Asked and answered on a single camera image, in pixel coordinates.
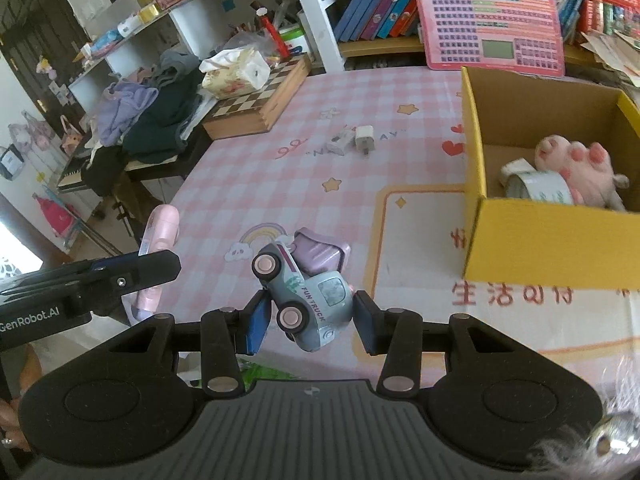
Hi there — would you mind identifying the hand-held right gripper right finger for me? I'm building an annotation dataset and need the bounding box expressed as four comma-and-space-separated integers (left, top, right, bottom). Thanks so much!
352, 290, 528, 397

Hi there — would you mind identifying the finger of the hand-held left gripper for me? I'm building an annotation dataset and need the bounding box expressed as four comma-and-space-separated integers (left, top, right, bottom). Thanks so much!
0, 251, 182, 319

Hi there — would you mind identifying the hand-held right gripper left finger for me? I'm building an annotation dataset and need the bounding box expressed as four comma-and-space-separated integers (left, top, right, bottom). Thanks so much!
107, 290, 275, 397

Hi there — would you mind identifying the pale blue toy truck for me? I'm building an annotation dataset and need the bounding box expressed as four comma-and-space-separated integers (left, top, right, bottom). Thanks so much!
251, 242, 354, 352

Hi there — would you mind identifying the pink plastic bottle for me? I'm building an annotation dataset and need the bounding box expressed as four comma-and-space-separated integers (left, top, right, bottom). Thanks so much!
122, 204, 181, 327

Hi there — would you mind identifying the yellow cardboard box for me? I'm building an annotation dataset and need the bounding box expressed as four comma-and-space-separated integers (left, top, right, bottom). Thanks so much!
460, 66, 640, 294

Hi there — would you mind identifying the pink plush toy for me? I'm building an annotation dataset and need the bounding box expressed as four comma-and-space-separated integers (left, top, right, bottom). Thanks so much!
534, 134, 632, 212

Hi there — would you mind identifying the person's left hand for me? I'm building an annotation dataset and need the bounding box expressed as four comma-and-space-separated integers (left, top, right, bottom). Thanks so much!
0, 346, 32, 456

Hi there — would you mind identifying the green printed paper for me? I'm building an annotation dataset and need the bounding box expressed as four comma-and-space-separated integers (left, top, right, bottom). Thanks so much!
235, 355, 297, 387

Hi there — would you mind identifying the purple toy piece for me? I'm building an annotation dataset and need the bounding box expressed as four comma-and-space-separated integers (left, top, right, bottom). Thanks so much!
292, 227, 352, 277

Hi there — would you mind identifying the black cloth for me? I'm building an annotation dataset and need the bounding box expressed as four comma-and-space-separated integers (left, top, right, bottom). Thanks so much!
80, 145, 132, 197

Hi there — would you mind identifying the dark green cloth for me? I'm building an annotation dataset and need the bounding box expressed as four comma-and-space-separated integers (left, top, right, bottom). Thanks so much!
122, 67, 204, 164

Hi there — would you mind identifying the purple cloth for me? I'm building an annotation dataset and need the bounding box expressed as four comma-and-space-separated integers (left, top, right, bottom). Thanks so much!
95, 82, 161, 149

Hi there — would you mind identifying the white charger plug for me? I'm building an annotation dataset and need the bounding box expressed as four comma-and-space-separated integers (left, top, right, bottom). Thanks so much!
330, 129, 355, 157
354, 126, 377, 157

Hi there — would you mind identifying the wooden chess box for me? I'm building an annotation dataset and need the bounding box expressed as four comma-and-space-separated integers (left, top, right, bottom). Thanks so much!
202, 54, 312, 141

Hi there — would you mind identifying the grey cloth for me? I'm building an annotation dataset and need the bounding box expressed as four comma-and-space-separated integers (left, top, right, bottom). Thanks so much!
160, 50, 201, 79

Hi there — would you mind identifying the floral tissue pack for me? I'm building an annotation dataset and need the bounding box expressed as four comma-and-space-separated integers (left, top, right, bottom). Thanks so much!
199, 47, 271, 100

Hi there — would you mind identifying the black door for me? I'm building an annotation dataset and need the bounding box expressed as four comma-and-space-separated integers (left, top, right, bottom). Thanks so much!
0, 0, 94, 127

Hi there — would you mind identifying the green and white box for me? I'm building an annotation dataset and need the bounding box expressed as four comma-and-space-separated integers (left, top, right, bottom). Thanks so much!
277, 25, 309, 56

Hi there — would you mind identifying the white shelf unit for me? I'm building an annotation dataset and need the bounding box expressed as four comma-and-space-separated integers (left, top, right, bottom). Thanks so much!
67, 0, 640, 107

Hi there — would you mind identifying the row of colourful books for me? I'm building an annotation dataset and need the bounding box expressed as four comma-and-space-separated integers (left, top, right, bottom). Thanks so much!
332, 0, 427, 44

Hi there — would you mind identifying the pink learning tablet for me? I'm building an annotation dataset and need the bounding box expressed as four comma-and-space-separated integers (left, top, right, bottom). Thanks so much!
412, 0, 567, 77

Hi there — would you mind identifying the pile of books and papers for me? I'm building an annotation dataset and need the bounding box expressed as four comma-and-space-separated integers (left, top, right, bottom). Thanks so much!
575, 25, 640, 92

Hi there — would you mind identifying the white fluffy keychain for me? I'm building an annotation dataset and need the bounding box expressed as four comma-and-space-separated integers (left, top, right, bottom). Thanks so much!
525, 350, 640, 480

